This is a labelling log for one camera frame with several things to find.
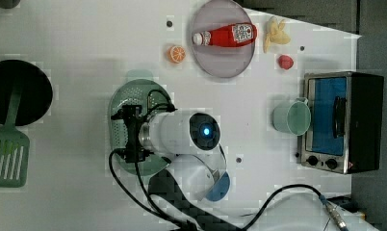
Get toy orange half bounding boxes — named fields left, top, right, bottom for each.
left=167, top=45, right=186, bottom=64

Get green plastic strainer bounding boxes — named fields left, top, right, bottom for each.
left=108, top=69, right=170, bottom=176

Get red toy strawberry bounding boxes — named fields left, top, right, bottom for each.
left=278, top=55, right=294, bottom=70

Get grey round plate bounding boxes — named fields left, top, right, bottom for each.
left=190, top=0, right=255, bottom=78

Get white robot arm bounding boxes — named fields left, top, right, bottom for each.
left=111, top=105, right=240, bottom=231

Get green slotted spatula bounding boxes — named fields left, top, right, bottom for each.
left=0, top=85, right=30, bottom=188

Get silver black toaster oven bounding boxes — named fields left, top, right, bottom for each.
left=300, top=71, right=384, bottom=174

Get peeled toy banana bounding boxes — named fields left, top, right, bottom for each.
left=263, top=16, right=291, bottom=53

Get dark object at corner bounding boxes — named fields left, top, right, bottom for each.
left=0, top=0, right=21, bottom=9

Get red ketchup bottle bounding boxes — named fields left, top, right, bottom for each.
left=193, top=22, right=258, bottom=48

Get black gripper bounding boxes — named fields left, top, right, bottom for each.
left=111, top=105, right=149, bottom=163

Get black round pan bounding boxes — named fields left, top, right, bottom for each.
left=0, top=60, right=53, bottom=126

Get green plastic cup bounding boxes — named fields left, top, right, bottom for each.
left=272, top=97, right=312, bottom=136

